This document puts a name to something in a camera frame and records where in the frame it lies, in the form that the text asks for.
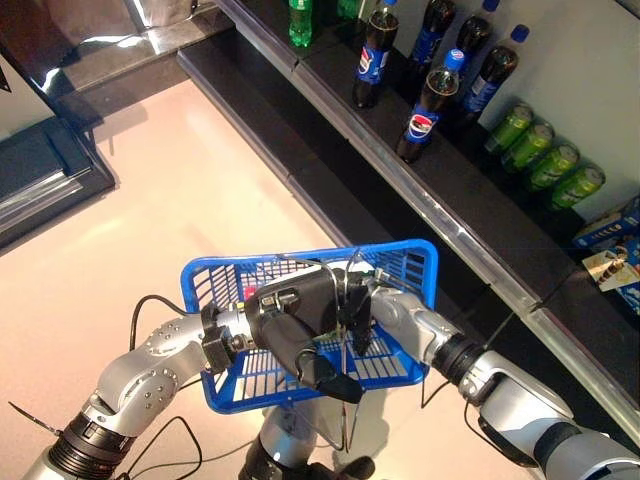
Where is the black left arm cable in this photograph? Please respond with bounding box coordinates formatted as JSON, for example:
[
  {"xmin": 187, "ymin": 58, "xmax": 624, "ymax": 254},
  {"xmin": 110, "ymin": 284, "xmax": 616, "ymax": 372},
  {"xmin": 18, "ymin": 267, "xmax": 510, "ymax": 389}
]
[{"xmin": 127, "ymin": 294, "xmax": 194, "ymax": 352}]

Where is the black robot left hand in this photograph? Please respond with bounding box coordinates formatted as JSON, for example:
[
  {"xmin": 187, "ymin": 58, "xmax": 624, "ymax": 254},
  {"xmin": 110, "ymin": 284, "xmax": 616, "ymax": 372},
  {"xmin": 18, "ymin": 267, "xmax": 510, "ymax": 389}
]
[{"xmin": 243, "ymin": 269, "xmax": 375, "ymax": 405}]

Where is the black store shelf unit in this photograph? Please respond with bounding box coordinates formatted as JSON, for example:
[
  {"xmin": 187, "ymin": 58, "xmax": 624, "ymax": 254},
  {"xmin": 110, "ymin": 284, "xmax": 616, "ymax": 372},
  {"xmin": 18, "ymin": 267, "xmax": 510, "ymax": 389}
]
[{"xmin": 175, "ymin": 0, "xmax": 640, "ymax": 451}]

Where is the beige wafer roll box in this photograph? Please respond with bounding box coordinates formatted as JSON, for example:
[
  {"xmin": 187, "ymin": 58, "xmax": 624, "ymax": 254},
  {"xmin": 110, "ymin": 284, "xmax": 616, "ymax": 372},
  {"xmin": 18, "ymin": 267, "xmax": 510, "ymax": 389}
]
[{"xmin": 581, "ymin": 244, "xmax": 635, "ymax": 293}]

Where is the silver robot left leg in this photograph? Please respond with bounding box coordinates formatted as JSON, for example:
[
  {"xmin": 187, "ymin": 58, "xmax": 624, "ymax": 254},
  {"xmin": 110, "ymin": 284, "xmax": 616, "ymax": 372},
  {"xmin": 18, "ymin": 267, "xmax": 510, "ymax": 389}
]
[{"xmin": 238, "ymin": 405, "xmax": 324, "ymax": 480}]

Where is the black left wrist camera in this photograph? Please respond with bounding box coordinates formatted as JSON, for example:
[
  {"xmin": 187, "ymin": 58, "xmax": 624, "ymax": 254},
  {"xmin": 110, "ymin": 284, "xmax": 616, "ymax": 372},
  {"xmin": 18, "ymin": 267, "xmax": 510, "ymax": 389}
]
[{"xmin": 200, "ymin": 302, "xmax": 247, "ymax": 375}]

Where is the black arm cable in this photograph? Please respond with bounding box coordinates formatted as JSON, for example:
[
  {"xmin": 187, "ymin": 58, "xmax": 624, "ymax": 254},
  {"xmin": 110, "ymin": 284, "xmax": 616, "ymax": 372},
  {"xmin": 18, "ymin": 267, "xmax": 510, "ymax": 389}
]
[
  {"xmin": 418, "ymin": 367, "xmax": 454, "ymax": 410},
  {"xmin": 127, "ymin": 294, "xmax": 194, "ymax": 352},
  {"xmin": 462, "ymin": 397, "xmax": 504, "ymax": 454}
]

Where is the brown reflective stand panel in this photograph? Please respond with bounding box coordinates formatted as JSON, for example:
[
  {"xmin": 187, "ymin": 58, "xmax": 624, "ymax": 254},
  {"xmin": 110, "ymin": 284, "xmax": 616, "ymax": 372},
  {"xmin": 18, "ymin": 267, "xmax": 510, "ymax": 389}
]
[{"xmin": 0, "ymin": 0, "xmax": 237, "ymax": 134}]

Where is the tall blue oreo box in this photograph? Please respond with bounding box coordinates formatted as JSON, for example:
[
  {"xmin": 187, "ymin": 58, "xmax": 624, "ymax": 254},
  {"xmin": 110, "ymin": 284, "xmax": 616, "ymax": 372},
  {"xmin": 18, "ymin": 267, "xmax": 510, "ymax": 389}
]
[{"xmin": 571, "ymin": 194, "xmax": 640, "ymax": 250}]

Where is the dark glass display counter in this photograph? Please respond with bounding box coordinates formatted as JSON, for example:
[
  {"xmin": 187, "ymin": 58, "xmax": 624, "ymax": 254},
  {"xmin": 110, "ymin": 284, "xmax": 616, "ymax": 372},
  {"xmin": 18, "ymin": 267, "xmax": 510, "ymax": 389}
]
[{"xmin": 0, "ymin": 115, "xmax": 120, "ymax": 254}]

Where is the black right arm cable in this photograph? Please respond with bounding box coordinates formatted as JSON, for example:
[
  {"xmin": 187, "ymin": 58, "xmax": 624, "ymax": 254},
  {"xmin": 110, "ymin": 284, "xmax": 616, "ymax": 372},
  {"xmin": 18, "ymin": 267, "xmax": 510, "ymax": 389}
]
[
  {"xmin": 418, "ymin": 367, "xmax": 454, "ymax": 410},
  {"xmin": 462, "ymin": 397, "xmax": 504, "ymax": 454}
]

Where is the black robot right foot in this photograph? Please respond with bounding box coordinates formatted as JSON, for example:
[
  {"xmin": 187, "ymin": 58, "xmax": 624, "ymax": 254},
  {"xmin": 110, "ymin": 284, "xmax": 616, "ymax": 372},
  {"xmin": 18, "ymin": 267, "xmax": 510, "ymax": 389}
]
[{"xmin": 330, "ymin": 455, "xmax": 377, "ymax": 480}]

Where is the blue plastic shopping basket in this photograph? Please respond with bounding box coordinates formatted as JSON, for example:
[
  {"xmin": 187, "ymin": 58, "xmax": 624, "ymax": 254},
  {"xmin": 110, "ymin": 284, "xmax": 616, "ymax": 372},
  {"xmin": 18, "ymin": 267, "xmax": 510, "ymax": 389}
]
[{"xmin": 178, "ymin": 239, "xmax": 441, "ymax": 416}]

